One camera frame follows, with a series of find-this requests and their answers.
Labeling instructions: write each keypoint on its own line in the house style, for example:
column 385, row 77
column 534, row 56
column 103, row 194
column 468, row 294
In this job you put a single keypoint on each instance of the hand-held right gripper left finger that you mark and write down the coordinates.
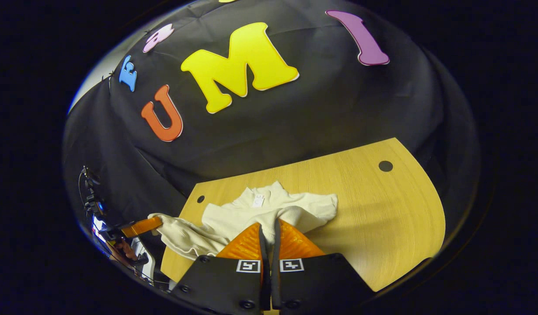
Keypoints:
column 220, row 284

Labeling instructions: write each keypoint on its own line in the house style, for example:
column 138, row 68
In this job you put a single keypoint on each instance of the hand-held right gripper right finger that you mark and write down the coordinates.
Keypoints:
column 321, row 284

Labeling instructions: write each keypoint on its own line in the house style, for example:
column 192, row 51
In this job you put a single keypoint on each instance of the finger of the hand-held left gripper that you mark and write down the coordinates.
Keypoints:
column 142, row 226

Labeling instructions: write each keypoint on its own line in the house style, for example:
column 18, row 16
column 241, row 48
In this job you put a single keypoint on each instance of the cream knit sweater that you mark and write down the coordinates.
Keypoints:
column 295, row 212

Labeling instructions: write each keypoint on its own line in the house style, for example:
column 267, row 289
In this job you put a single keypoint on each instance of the computer monitor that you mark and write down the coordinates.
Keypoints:
column 98, row 229

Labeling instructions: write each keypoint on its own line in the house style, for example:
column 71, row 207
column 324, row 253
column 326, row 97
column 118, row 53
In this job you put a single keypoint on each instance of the white side table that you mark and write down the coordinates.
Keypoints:
column 146, row 262

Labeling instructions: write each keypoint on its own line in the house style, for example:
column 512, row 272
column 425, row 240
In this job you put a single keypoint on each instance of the black backdrop cloth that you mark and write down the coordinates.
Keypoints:
column 317, row 109

